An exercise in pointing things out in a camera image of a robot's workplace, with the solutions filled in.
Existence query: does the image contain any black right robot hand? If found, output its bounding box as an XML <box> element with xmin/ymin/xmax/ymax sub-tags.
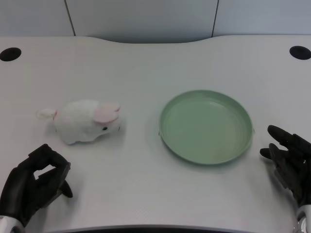
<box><xmin>259</xmin><ymin>125</ymin><xmax>311</xmax><ymax>211</ymax></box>

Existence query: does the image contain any black table cable grommet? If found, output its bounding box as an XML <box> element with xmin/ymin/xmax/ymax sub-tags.
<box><xmin>0</xmin><ymin>47</ymin><xmax>22</xmax><ymax>62</ymax></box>
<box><xmin>289</xmin><ymin>45</ymin><xmax>311</xmax><ymax>60</ymax></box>

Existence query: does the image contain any white rabbit doll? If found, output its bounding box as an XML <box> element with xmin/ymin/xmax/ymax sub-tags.
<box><xmin>36</xmin><ymin>99</ymin><xmax>121</xmax><ymax>146</ymax></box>

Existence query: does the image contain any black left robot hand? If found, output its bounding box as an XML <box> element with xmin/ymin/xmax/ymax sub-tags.
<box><xmin>0</xmin><ymin>143</ymin><xmax>74</xmax><ymax>227</ymax></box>

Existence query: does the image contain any green round plate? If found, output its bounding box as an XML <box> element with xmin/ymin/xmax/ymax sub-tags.
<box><xmin>158</xmin><ymin>89</ymin><xmax>255</xmax><ymax>166</ymax></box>

